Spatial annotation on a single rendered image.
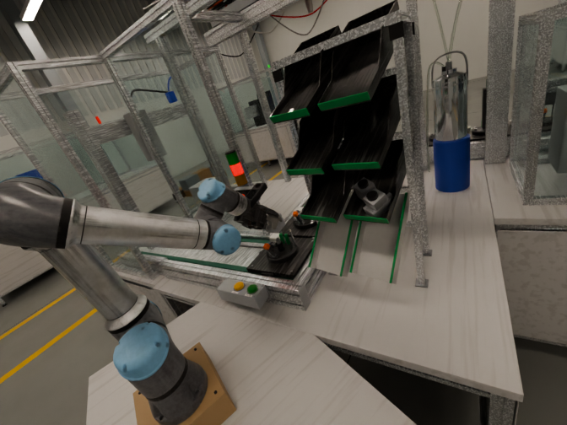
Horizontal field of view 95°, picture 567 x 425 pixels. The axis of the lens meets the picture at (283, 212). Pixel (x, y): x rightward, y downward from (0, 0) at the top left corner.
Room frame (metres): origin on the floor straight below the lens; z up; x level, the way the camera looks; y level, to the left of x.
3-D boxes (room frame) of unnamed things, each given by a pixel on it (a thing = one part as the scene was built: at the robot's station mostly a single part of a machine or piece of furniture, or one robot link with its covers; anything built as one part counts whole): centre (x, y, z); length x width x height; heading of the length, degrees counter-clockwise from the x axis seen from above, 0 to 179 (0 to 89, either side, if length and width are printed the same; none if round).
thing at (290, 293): (1.01, 0.37, 0.91); 0.89 x 0.06 x 0.11; 52
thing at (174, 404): (0.49, 0.43, 0.99); 0.15 x 0.15 x 0.10
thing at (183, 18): (1.19, 0.12, 1.46); 0.03 x 0.03 x 1.00; 52
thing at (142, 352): (0.49, 0.43, 1.11); 0.13 x 0.12 x 0.14; 29
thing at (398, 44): (0.83, -0.30, 1.26); 0.36 x 0.21 x 0.80; 52
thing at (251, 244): (1.16, 0.28, 0.91); 0.84 x 0.28 x 0.10; 52
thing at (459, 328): (1.30, -0.22, 0.84); 1.50 x 1.41 x 0.03; 52
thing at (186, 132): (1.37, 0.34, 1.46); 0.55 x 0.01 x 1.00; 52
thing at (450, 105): (1.21, -0.91, 1.32); 0.14 x 0.14 x 0.38
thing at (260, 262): (0.96, 0.06, 0.96); 0.24 x 0.24 x 0.02; 52
